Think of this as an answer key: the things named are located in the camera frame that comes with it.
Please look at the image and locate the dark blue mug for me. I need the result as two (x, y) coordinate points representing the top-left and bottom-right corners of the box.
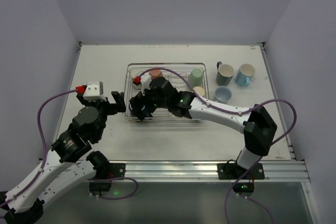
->
(129, 103), (147, 118)

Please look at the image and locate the pale blue grey cup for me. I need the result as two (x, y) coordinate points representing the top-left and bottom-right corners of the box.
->
(214, 86), (232, 104)

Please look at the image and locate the dark teal grey mug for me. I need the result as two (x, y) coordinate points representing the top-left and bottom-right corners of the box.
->
(216, 61), (235, 86)

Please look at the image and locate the light blue mug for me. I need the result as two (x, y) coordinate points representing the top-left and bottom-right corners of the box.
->
(235, 63), (256, 87)

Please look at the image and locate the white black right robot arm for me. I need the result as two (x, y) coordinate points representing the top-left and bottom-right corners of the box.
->
(129, 75), (277, 178)

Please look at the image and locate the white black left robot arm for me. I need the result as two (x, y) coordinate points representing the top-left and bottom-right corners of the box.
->
(1, 91), (126, 223)

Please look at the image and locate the pink dotted mug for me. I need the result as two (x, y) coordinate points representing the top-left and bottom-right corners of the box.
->
(149, 68), (163, 80)

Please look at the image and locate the cream brown cup back left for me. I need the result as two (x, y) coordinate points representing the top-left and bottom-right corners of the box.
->
(130, 69), (142, 90)

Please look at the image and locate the cream brown cup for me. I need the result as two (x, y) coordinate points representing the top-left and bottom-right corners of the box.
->
(130, 69), (142, 90)
(193, 86), (205, 97)

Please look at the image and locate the mint green cup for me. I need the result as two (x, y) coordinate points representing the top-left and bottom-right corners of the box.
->
(188, 68), (203, 88)

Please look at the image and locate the cream brown cup middle right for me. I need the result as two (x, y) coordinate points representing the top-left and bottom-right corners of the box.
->
(193, 86), (205, 97)

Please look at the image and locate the left controller box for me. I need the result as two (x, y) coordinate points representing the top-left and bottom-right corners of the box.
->
(89, 182), (111, 195)

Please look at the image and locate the controller box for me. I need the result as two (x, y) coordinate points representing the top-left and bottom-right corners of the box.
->
(89, 182), (111, 195)
(233, 183), (255, 197)

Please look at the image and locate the right controller box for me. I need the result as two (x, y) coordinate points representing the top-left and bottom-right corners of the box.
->
(233, 183), (255, 197)

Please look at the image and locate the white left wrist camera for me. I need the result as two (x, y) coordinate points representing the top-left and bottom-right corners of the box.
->
(83, 81), (106, 101)

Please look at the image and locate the chrome wire dish rack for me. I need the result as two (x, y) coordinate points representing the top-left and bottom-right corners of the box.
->
(123, 62), (213, 124)

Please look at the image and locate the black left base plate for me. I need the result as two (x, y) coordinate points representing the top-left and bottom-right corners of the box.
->
(95, 163), (125, 179)

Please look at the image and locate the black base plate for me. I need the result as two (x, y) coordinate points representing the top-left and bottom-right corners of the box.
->
(95, 163), (125, 179)
(217, 159), (265, 180)

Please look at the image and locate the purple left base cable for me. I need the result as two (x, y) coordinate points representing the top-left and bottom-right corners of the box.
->
(90, 176), (140, 200)

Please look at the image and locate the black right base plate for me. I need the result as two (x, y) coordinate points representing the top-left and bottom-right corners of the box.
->
(217, 159), (265, 180)

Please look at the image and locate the aluminium mounting rail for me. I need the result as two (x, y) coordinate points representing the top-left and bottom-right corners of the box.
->
(36, 159), (310, 182)

